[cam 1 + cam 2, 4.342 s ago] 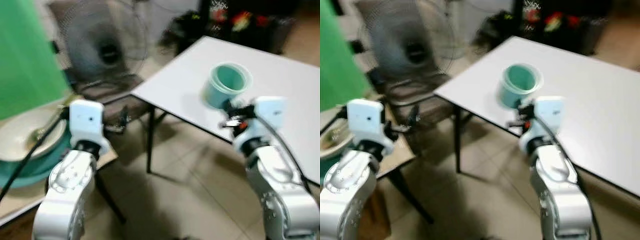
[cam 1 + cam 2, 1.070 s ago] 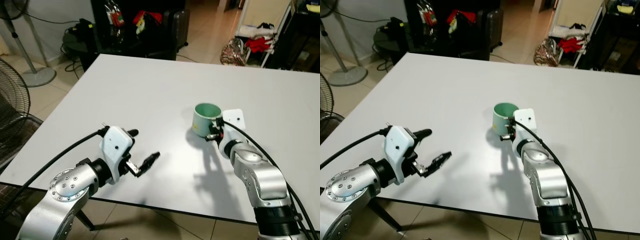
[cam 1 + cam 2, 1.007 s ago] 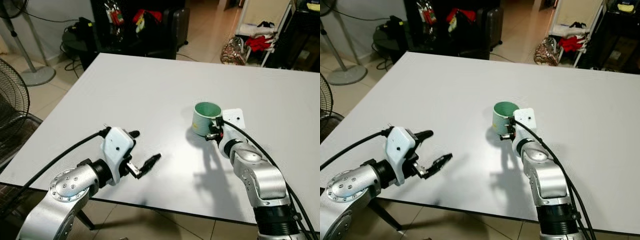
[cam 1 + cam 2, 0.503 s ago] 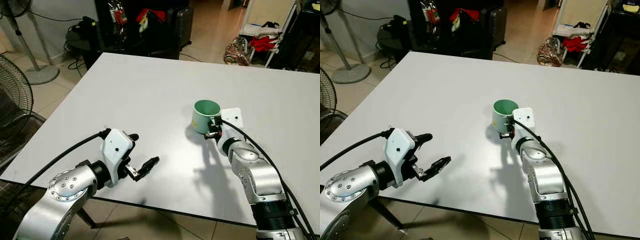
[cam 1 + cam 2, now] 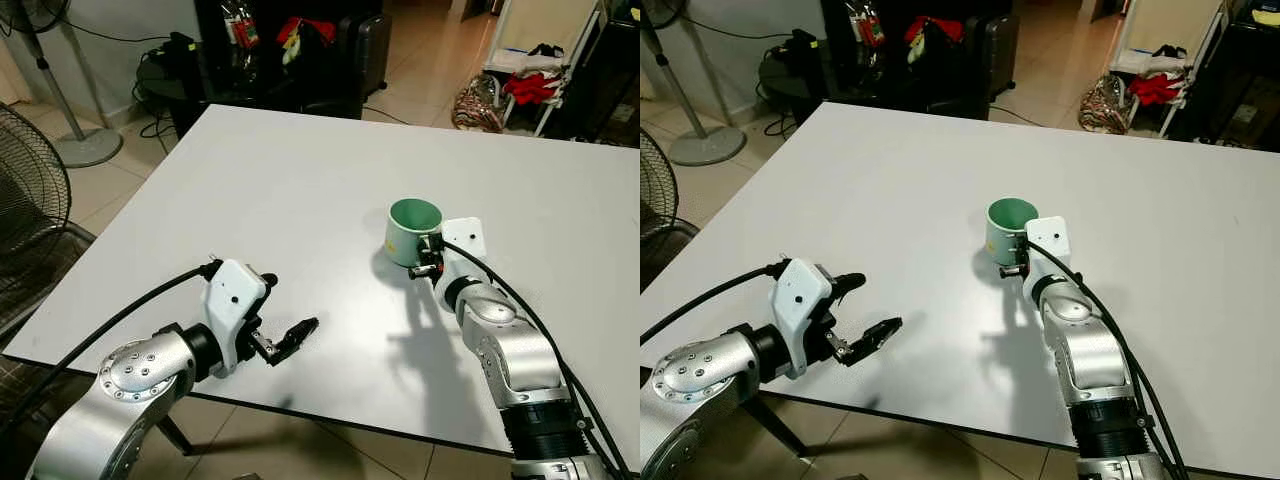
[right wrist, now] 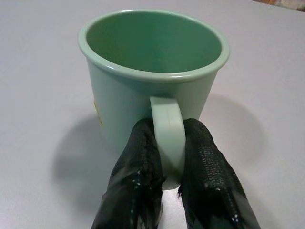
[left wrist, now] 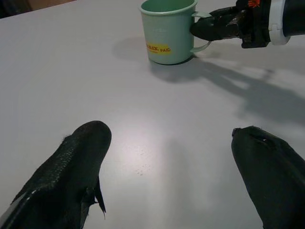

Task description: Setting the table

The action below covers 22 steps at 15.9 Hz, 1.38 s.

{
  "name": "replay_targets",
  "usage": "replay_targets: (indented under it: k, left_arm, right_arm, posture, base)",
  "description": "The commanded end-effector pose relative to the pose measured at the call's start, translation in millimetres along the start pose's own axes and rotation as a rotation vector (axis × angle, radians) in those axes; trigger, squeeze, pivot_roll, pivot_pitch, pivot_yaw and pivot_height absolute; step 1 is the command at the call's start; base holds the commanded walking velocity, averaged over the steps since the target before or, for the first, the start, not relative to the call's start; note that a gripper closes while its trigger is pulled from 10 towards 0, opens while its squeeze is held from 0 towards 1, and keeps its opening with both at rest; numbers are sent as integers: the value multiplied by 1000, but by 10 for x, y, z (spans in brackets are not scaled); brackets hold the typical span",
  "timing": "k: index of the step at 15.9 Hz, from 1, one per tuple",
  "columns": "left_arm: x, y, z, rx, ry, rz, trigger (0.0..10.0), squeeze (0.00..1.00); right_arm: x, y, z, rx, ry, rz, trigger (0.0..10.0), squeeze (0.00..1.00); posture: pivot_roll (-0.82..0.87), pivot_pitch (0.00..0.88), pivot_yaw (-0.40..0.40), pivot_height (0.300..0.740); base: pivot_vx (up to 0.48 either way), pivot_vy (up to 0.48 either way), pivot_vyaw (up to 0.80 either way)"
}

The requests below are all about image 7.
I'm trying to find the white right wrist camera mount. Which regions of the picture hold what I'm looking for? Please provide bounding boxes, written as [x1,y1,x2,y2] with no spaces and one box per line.
[268,0,290,46]

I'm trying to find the mint green mug yellow label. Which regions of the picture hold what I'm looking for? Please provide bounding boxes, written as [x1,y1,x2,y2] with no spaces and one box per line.
[139,0,213,65]

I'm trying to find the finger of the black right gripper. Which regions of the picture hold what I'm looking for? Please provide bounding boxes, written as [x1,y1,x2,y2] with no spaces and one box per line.
[190,14,242,42]
[209,6,246,18]

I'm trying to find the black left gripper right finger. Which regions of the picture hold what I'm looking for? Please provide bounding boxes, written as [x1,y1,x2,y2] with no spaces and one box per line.
[231,125,305,229]

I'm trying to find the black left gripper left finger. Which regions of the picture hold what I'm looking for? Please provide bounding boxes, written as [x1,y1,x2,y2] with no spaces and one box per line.
[0,120,112,229]

